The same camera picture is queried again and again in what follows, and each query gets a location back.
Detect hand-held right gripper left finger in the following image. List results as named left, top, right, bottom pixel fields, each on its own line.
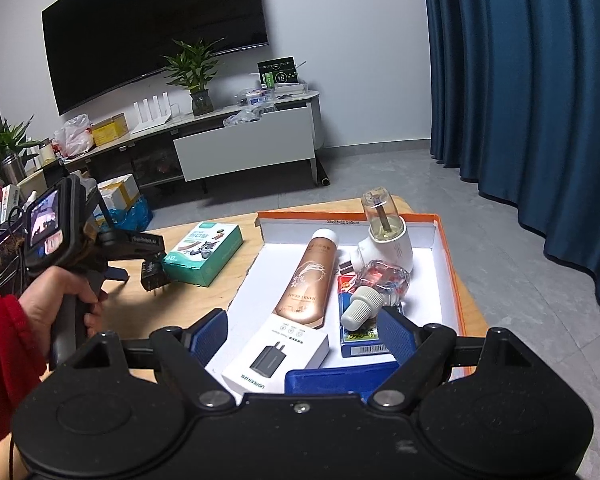
left=67, top=308, right=236, bottom=409

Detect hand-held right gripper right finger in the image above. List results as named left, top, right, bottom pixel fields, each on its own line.
left=367, top=306, right=541, bottom=409

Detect playing card box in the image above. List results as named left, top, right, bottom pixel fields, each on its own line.
left=337, top=275, right=406, bottom=358

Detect black charger plug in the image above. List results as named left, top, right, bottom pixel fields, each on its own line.
left=140, top=258, right=168, bottom=293

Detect clear glass refill bottle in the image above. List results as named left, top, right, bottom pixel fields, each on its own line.
left=341, top=259, right=412, bottom=331

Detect orange cardboard box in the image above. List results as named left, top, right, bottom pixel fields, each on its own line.
left=205, top=211, right=468, bottom=396

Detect white power adapter box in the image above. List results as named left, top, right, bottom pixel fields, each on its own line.
left=221, top=315, right=330, bottom=395

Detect blue tin box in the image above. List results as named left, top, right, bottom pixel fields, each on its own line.
left=285, top=360, right=401, bottom=396

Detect white mosquito repellent plug with bottle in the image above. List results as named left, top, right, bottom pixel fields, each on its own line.
left=339, top=187, right=413, bottom=276

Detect rose gold cosmetic tube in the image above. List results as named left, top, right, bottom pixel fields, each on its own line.
left=274, top=228, right=340, bottom=330

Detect person's left forearm red sleeve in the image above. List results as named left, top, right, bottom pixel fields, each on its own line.
left=0, top=290, right=48, bottom=480

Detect person's left hand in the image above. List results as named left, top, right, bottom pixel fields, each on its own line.
left=20, top=262, right=108, bottom=356

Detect blue packages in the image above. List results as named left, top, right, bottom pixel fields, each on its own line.
left=102, top=195, right=153, bottom=233

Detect beige wooden box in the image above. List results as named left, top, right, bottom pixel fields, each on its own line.
left=17, top=160, right=73, bottom=201

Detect green bandage box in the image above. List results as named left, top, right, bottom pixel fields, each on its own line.
left=161, top=221, right=244, bottom=288

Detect steel pot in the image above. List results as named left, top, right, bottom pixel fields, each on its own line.
left=1, top=155, right=27, bottom=186

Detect white plastic bag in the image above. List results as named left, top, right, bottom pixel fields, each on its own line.
left=54, top=114, right=95, bottom=158

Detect yellow cardboard box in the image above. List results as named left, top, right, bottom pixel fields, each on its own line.
left=91, top=114, right=129, bottom=147

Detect leafy green houseplant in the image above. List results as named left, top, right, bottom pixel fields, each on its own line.
left=0, top=116, right=48, bottom=181

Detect white router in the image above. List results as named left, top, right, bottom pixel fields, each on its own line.
left=132, top=91, right=173, bottom=133

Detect white television cabinet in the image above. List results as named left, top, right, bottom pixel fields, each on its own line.
left=60, top=89, right=326, bottom=196

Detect potted bamboo plant in vase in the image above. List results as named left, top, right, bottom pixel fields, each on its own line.
left=161, top=37, right=226, bottom=117

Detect pile of clear plastic bags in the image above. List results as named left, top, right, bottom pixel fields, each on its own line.
left=222, top=107, right=263, bottom=128

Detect black television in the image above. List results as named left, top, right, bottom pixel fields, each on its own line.
left=41, top=0, right=270, bottom=116

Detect small boxes on cabinet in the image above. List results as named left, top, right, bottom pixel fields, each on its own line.
left=237, top=87, right=276, bottom=108

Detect green and black box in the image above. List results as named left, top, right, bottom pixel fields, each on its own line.
left=257, top=56, right=299, bottom=87

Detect blue curtain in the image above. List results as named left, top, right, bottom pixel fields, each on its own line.
left=420, top=0, right=600, bottom=311

